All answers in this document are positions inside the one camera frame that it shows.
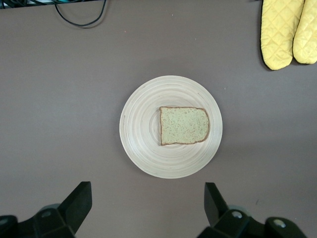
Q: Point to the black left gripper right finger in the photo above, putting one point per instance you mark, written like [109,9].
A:
[215,205]

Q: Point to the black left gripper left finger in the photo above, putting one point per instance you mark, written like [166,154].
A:
[74,210]

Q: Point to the round wooden plate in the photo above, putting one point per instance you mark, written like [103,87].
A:
[148,153]

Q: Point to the slice of toast bread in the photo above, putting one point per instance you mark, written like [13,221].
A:
[183,126]

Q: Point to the brown table cover sheet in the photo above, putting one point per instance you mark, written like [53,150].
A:
[49,99]

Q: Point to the yellow quilted oven mitt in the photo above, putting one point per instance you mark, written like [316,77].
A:
[277,37]
[308,37]

